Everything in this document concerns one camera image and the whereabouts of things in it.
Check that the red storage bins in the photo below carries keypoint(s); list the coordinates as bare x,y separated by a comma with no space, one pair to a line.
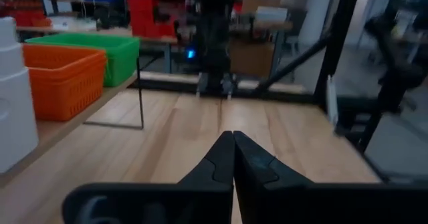
143,13

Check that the silver frame bracket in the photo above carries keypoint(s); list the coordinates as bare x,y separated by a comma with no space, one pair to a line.
331,100

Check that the green plastic mesh basket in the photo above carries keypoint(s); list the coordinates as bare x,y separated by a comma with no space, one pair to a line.
122,75
83,40
122,55

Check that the orange plastic mesh basket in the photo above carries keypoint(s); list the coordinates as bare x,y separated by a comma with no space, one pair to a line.
67,100
67,71
63,51

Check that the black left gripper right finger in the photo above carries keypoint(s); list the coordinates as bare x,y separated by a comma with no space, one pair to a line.
334,204

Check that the black aluminium rig frame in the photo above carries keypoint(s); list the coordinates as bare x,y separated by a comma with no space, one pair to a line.
337,33

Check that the wooden shelf with black legs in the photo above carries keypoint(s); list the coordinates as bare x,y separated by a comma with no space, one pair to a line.
57,130

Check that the brown cardboard box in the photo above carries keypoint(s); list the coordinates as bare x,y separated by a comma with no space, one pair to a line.
250,58

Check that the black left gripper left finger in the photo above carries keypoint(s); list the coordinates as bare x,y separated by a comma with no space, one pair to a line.
150,204

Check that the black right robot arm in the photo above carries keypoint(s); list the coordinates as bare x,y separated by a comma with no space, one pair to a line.
215,50

